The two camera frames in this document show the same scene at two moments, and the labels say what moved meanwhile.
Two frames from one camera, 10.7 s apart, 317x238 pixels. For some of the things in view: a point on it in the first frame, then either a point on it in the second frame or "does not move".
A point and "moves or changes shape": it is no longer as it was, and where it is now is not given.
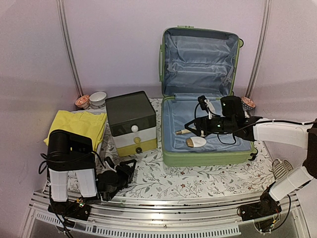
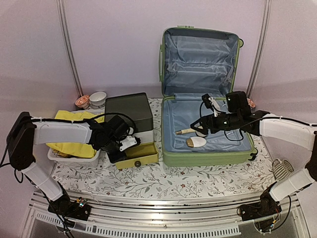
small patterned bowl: [247, 104] does not move
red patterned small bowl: [82, 101] does not move
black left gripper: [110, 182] -> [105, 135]
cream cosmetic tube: [183, 131] does not move
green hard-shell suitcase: [196, 62] does not move
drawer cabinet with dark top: [132, 123] moves or changes shape
